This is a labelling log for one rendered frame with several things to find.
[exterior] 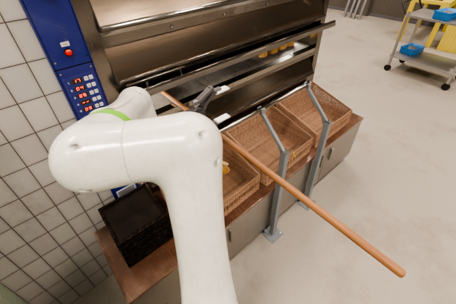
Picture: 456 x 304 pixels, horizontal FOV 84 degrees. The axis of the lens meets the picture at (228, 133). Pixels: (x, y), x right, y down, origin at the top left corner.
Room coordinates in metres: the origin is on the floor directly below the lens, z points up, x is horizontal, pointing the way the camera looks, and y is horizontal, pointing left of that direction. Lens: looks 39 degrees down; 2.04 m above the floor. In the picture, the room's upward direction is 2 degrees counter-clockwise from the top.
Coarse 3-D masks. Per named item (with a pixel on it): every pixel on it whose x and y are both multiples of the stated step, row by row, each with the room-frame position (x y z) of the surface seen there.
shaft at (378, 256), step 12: (168, 96) 1.44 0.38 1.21; (180, 108) 1.32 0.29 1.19; (228, 144) 0.97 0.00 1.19; (252, 156) 0.87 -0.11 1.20; (264, 168) 0.79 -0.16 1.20; (276, 180) 0.72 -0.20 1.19; (300, 192) 0.65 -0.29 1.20; (312, 204) 0.59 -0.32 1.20; (324, 216) 0.54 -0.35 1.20; (336, 228) 0.50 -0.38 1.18; (348, 228) 0.49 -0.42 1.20; (360, 240) 0.44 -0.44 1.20; (372, 252) 0.40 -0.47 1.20; (384, 264) 0.37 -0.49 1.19; (396, 264) 0.36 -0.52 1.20
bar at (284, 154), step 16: (288, 96) 1.48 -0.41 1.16; (256, 112) 1.29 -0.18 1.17; (320, 112) 1.51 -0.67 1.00; (224, 128) 1.13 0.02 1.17; (272, 128) 1.26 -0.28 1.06; (320, 144) 1.46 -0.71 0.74; (320, 160) 1.46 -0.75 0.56; (272, 208) 1.16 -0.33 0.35; (272, 224) 1.15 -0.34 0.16; (272, 240) 1.09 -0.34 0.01
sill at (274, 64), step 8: (304, 48) 2.29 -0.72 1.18; (312, 48) 2.28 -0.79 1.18; (288, 56) 2.11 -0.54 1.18; (296, 56) 2.13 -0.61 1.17; (264, 64) 1.95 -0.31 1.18; (272, 64) 1.95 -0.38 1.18; (280, 64) 2.00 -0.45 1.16; (248, 72) 1.82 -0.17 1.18; (256, 72) 1.82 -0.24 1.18; (264, 72) 1.87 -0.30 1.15; (232, 80) 1.70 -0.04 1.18; (240, 80) 1.71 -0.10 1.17; (248, 80) 1.76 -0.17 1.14; (192, 96) 1.48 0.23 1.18; (168, 104) 1.38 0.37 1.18; (184, 104) 1.39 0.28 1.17; (192, 104) 1.43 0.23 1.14; (160, 112) 1.30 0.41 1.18; (168, 112) 1.32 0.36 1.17
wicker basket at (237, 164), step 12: (228, 156) 1.41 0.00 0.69; (240, 156) 1.31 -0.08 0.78; (240, 168) 1.31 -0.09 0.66; (252, 168) 1.22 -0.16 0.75; (228, 180) 1.25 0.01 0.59; (240, 180) 1.25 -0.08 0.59; (252, 180) 1.13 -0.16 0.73; (228, 192) 1.15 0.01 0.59; (240, 192) 1.05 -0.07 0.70; (252, 192) 1.14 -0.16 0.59; (228, 204) 0.98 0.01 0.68
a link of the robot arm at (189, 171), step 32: (128, 128) 0.33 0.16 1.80; (160, 128) 0.32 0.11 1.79; (192, 128) 0.32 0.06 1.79; (128, 160) 0.28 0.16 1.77; (160, 160) 0.29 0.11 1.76; (192, 160) 0.29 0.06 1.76; (192, 192) 0.27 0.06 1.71; (192, 224) 0.24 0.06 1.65; (224, 224) 0.27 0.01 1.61; (192, 256) 0.21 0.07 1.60; (224, 256) 0.22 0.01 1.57; (192, 288) 0.18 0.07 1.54; (224, 288) 0.19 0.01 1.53
